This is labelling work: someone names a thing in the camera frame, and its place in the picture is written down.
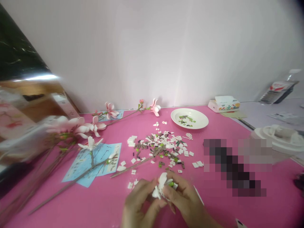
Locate white round container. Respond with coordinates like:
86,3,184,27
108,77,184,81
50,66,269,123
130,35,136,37
251,124,304,165

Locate person's left hand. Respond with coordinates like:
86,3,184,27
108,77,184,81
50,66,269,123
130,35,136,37
122,178,172,228

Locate short brown branch stem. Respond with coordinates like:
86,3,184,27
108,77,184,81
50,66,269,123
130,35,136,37
110,147,167,179

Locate white card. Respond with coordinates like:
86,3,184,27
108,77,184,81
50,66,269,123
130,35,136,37
235,218,250,228

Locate small blue instruction sheet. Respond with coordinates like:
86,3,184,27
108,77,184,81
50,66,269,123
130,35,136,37
96,110,125,123

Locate large blue instruction sheet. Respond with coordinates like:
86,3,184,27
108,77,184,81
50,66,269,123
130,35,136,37
61,142,122,188

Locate pink table mat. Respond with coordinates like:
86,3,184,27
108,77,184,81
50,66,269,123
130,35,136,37
0,104,304,228

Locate tall white carton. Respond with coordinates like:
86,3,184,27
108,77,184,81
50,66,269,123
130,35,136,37
50,93,80,119

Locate clear plastic bottle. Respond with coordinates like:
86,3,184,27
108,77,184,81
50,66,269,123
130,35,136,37
258,69,302,105

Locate green and brown plate pieces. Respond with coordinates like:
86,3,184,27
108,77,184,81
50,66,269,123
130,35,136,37
178,115,197,126

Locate printed paper leaflets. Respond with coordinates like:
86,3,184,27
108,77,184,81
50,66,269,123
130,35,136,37
267,110,300,124

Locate bunch of pink flower branches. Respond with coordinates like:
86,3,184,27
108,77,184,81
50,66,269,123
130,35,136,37
45,116,107,154

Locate dark foil packet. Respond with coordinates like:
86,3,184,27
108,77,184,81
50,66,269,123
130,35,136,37
260,80,300,104

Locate beige card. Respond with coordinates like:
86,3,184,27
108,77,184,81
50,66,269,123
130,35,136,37
219,110,248,119

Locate box with pink flower print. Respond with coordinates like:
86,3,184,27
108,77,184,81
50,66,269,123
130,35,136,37
0,89,37,142

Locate white paper strip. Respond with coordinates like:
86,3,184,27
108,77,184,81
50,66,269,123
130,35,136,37
193,185,205,206

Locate pile of small building pieces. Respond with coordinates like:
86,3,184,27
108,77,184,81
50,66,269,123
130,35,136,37
127,121,205,174

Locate white round plate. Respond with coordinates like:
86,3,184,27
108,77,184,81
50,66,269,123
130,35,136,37
170,108,209,130

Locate long branch with white flower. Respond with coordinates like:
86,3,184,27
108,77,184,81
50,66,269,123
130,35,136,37
28,136,119,215

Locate person's right hand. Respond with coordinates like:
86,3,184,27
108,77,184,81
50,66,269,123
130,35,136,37
163,171,210,228

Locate floral tissue box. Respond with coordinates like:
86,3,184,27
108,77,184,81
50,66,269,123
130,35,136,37
208,95,241,113

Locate white block flower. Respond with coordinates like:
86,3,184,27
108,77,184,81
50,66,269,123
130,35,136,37
152,172,179,200

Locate branch with pink flowers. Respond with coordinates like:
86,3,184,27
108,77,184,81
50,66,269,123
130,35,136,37
91,98,162,127

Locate black marble panel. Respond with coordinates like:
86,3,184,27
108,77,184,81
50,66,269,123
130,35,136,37
0,4,52,82

